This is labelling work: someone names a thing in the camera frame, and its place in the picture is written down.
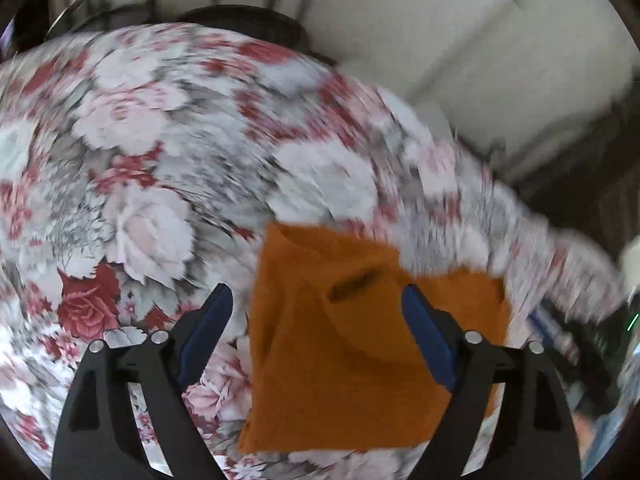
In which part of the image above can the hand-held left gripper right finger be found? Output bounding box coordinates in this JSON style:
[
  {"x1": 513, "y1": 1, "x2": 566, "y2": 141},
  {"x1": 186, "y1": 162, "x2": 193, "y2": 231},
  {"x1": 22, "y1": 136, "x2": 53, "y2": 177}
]
[{"x1": 401, "y1": 284, "x2": 583, "y2": 480}]

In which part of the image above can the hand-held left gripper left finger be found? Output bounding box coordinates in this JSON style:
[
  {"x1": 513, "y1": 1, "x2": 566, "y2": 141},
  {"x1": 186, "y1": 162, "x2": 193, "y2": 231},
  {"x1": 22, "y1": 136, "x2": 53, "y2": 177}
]
[{"x1": 50, "y1": 283, "x2": 234, "y2": 480}]

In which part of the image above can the orange knitted cardigan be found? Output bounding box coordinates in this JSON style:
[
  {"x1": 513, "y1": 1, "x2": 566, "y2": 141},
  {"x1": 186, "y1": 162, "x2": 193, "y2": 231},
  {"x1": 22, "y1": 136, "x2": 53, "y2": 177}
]
[{"x1": 237, "y1": 223, "x2": 511, "y2": 456}]

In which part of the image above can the floral blanket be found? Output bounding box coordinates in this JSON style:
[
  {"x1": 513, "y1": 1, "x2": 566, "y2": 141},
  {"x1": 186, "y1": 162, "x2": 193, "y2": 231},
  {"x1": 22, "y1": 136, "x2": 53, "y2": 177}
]
[{"x1": 0, "y1": 22, "x2": 631, "y2": 480}]

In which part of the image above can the black metal round table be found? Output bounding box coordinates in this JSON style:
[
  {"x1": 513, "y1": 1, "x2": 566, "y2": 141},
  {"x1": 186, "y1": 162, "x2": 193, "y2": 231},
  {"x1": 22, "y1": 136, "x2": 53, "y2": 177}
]
[{"x1": 45, "y1": 0, "x2": 341, "y2": 63}]

